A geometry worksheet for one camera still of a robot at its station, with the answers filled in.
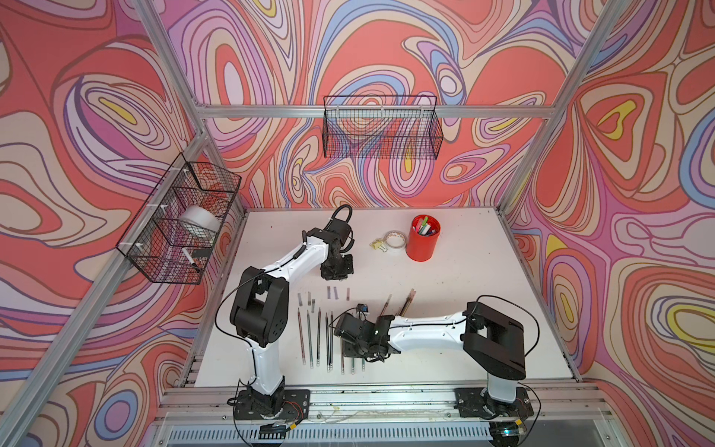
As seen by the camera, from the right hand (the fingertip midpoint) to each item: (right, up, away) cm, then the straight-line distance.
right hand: (351, 357), depth 82 cm
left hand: (0, +23, +9) cm, 24 cm away
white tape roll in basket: (-41, +42, -8) cm, 59 cm away
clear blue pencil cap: (-18, +15, +11) cm, 26 cm away
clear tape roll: (+17, +34, +26) cm, 46 cm away
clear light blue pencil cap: (-13, +13, +9) cm, 21 cm away
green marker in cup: (+26, +41, +16) cm, 52 cm away
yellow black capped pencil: (+19, +14, +10) cm, 26 cm away
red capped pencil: (-2, -2, -2) cm, 4 cm away
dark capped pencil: (-6, +4, +2) cm, 7 cm away
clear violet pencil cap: (-6, +17, +13) cm, 22 cm away
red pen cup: (+26, +36, +18) cm, 48 cm away
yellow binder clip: (+10, +34, +25) cm, 43 cm away
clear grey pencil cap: (-14, +14, +10) cm, 22 cm away
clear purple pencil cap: (-8, +17, +13) cm, 23 cm away
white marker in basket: (-43, +30, -9) cm, 53 cm away
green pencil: (-13, +3, +2) cm, 13 cm away
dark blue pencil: (-10, +4, +4) cm, 12 cm away
